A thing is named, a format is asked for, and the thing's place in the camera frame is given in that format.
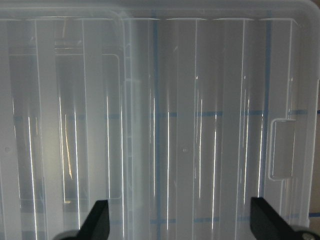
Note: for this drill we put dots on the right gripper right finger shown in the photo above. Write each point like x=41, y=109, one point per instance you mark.
x=266, y=224

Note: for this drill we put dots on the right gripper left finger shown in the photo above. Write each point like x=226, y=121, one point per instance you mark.
x=95, y=227

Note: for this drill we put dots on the clear plastic box lid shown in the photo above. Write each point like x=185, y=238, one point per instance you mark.
x=177, y=112

